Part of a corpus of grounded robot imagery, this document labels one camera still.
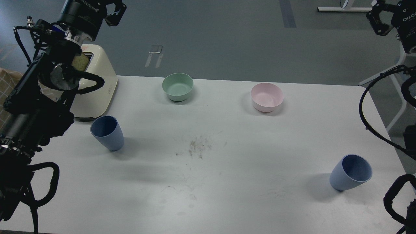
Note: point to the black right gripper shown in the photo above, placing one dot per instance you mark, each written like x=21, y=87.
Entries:
x=404, y=20

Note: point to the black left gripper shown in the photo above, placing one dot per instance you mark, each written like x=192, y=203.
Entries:
x=87, y=15

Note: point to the light blue cup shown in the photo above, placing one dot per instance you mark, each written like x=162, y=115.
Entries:
x=350, y=172

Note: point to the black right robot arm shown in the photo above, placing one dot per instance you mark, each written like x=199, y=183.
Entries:
x=384, y=17

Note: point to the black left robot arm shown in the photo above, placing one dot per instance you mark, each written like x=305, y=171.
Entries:
x=34, y=118

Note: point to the bread slice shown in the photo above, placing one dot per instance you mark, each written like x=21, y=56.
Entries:
x=80, y=62

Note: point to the cream toaster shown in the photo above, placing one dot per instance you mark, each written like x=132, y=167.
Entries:
x=89, y=93

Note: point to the green bowl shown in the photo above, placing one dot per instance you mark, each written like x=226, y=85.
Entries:
x=178, y=87

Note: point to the beige checkered cloth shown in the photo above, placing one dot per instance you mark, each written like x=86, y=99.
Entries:
x=8, y=80

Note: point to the pink bowl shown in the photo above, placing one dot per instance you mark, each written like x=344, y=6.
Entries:
x=266, y=97

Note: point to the white table leg frame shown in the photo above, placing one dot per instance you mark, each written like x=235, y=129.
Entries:
x=344, y=6

